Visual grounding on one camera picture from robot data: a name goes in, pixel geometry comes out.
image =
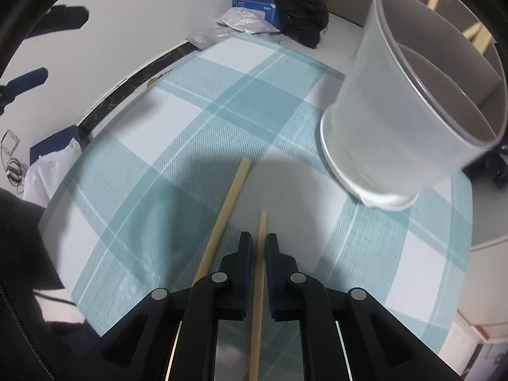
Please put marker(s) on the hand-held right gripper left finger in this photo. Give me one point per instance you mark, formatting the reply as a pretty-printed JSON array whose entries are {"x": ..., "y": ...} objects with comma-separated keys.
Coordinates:
[{"x": 247, "y": 274}]

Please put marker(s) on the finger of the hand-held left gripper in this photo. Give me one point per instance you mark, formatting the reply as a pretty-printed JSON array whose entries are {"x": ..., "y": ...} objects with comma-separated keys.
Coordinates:
[
  {"x": 67, "y": 16},
  {"x": 31, "y": 78}
]

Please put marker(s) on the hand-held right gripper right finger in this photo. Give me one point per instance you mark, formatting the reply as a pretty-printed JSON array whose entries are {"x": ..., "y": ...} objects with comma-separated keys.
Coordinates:
[{"x": 272, "y": 274}]

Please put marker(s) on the white utensil holder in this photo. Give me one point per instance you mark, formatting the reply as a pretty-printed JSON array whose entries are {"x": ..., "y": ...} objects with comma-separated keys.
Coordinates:
[{"x": 377, "y": 127}]

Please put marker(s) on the dark blue box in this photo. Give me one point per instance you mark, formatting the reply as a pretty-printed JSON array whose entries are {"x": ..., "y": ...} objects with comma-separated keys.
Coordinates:
[{"x": 55, "y": 141}]

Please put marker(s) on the white plastic bag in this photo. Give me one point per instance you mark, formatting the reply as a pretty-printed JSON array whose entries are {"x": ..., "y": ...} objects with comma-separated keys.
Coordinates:
[{"x": 47, "y": 174}]

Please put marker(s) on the teal plaid tablecloth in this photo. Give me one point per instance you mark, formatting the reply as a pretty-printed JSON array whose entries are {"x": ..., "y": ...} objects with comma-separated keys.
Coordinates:
[{"x": 178, "y": 107}]

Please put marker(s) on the person's black jacket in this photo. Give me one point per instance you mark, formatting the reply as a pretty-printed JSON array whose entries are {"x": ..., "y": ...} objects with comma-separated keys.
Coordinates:
[{"x": 24, "y": 238}]

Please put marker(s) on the small grey plastic parcel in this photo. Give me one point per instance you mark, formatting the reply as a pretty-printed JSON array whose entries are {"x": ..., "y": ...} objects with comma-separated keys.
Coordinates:
[{"x": 242, "y": 20}]

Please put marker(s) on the black bag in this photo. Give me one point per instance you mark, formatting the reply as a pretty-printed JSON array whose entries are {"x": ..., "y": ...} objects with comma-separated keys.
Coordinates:
[{"x": 301, "y": 12}]

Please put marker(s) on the white wall socket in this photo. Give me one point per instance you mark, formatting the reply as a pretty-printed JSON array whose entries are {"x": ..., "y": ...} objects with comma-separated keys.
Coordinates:
[{"x": 8, "y": 141}]

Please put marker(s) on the wooden frame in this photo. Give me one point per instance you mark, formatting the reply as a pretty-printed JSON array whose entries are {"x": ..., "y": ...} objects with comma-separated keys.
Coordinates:
[{"x": 488, "y": 333}]

